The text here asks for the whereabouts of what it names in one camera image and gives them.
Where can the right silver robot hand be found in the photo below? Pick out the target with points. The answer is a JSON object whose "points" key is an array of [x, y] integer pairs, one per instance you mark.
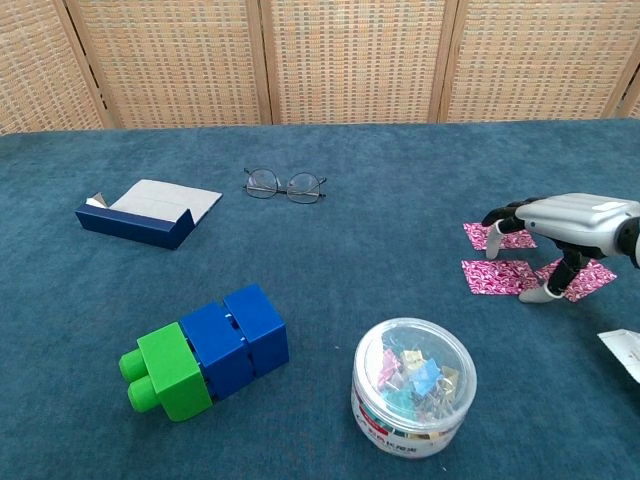
{"points": [[575, 220]]}

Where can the pink patterned card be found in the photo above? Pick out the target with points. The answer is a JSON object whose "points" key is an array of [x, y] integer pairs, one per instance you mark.
{"points": [[495, 277], [592, 277], [475, 235]]}

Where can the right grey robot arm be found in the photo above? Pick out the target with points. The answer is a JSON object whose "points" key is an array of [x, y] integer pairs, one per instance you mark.
{"points": [[632, 245]]}

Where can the blue white box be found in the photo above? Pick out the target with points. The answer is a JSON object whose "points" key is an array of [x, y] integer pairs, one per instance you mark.
{"points": [[130, 227]]}

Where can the woven folding screen panel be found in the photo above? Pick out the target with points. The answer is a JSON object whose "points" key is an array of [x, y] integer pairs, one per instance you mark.
{"points": [[634, 105], [170, 60], [350, 60], [40, 65], [540, 60]]}

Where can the white snack bag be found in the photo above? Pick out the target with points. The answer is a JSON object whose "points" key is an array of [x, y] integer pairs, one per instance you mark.
{"points": [[625, 350]]}

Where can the blue felt table cover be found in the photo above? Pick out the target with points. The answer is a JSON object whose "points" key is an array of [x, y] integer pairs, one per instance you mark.
{"points": [[350, 250]]}

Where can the clear plastic binder clip jar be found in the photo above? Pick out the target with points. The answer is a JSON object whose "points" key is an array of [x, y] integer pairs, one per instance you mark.
{"points": [[410, 425]]}

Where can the blue toy brick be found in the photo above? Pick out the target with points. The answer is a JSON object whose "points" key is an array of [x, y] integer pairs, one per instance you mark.
{"points": [[215, 345], [255, 320]]}

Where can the green toy brick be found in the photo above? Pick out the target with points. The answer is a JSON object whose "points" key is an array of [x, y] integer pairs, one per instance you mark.
{"points": [[170, 365]]}

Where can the thin black frame glasses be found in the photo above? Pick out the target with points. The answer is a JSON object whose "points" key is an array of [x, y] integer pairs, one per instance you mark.
{"points": [[260, 182]]}

